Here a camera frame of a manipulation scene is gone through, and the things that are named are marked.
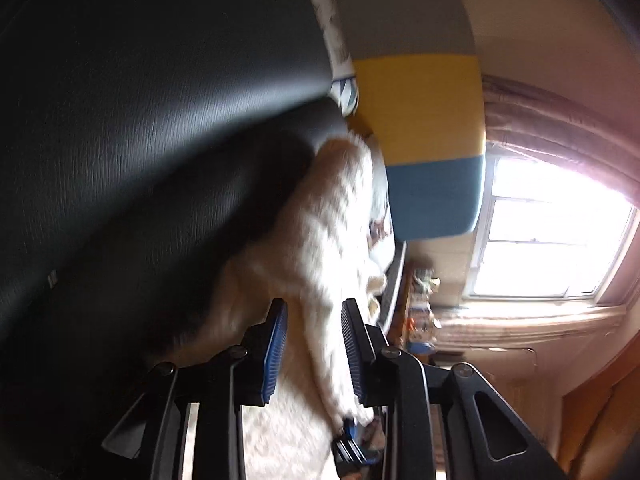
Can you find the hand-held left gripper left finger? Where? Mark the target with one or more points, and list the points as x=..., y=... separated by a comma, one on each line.
x=273, y=355

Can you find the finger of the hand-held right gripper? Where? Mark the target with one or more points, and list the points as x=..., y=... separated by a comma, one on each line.
x=350, y=447

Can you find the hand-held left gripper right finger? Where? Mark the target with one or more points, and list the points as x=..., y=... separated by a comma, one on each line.
x=353, y=355

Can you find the cream knit sweater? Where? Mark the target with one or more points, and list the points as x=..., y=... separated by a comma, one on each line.
x=325, y=240

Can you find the cluttered side shelf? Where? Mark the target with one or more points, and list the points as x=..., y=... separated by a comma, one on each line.
x=420, y=320

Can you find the white pillow with deer print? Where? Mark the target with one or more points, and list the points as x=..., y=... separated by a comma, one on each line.
x=381, y=195

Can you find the window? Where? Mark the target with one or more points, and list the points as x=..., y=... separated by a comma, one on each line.
x=540, y=220

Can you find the wooden cabinet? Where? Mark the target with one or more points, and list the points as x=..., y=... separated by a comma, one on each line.
x=600, y=420

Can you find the black leather bench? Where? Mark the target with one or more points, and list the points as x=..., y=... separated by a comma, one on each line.
x=125, y=110

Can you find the white pillow with blue triangles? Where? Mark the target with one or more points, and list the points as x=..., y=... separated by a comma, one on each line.
x=332, y=45

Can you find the pink curtain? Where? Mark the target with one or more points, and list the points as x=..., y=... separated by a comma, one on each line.
x=550, y=110

